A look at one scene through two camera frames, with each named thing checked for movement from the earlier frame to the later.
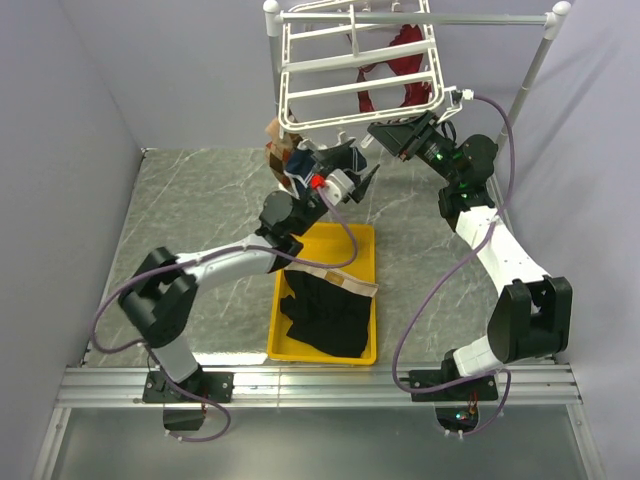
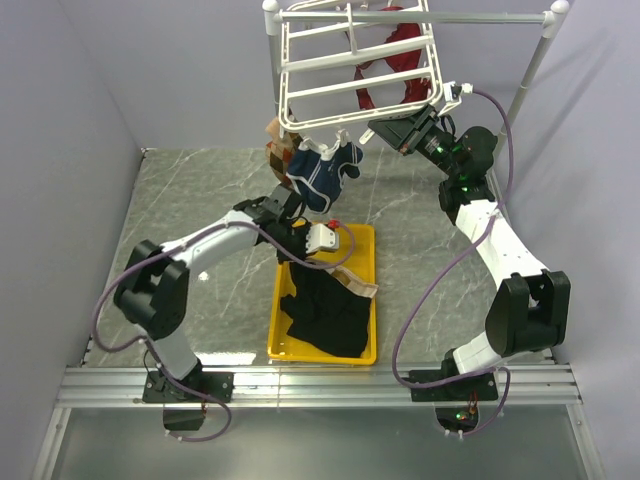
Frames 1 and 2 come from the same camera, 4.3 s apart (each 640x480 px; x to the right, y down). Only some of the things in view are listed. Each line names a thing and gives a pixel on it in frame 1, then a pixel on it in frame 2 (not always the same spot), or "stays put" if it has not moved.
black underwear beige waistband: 330,311 stays put
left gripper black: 329,158 → 301,254
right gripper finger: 398,136 stays put
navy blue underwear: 300,163 stays put
